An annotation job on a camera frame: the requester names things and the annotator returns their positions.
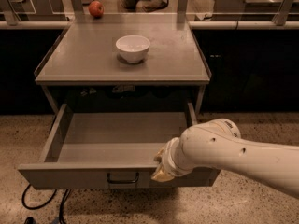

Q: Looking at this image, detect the far left metal post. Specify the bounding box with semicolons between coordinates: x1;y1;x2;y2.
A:
0;0;19;26

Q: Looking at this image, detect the white ceramic bowl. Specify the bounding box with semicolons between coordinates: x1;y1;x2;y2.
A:
116;35;150;63

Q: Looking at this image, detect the grey drawer cabinet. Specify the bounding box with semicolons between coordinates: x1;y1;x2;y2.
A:
36;13;210;110

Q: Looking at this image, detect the red apple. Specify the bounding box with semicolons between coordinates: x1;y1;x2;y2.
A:
88;0;104;18

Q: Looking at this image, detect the grey top drawer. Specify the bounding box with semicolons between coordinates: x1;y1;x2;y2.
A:
18;104;219;189

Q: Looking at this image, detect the white horizontal rail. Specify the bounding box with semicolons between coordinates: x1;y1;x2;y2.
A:
0;21;299;31

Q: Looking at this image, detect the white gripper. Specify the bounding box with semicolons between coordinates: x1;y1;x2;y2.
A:
151;137;200;182

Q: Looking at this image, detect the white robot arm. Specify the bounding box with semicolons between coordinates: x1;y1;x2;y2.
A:
151;119;299;197

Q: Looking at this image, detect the black floor cable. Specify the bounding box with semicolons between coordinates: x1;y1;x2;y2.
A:
21;184;72;224

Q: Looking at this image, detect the far right metal post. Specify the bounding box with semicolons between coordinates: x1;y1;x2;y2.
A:
272;0;294;26

